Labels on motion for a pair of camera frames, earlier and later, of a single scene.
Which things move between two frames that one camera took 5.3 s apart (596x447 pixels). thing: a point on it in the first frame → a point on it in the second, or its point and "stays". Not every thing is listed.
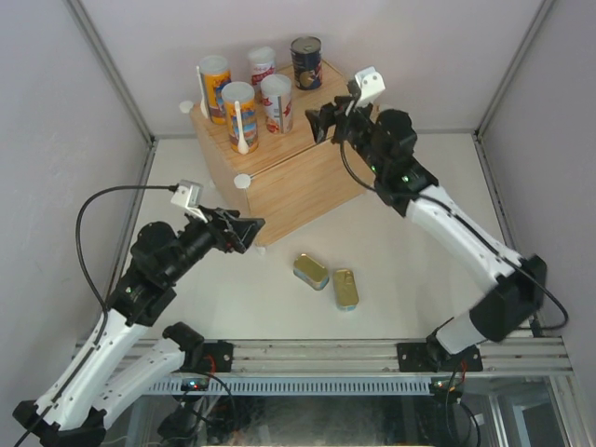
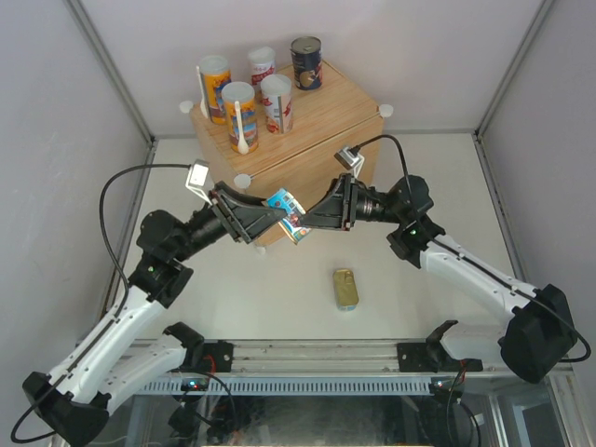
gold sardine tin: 346,293 stays
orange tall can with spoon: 213,73 stays
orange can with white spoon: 240,99 stays
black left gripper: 239,234 → 252,216
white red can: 277,91 stays
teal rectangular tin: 311,272 → 291,222
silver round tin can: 307,59 stays
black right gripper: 330,115 → 337,209
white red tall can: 263,60 stays
